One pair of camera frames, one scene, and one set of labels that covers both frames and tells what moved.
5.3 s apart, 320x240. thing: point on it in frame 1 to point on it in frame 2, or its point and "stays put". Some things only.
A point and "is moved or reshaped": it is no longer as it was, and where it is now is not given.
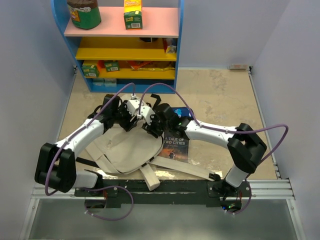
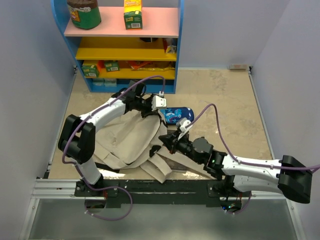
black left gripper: (128, 125) to (149, 111)
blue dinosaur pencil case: (182, 112) stays put
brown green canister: (85, 14) stays put
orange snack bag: (151, 65) stays put
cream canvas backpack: (122, 150) stays put
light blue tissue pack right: (110, 82) stays put
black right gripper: (150, 129) to (171, 142)
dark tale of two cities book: (174, 147) is moved or reshaped
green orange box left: (90, 71) stays put
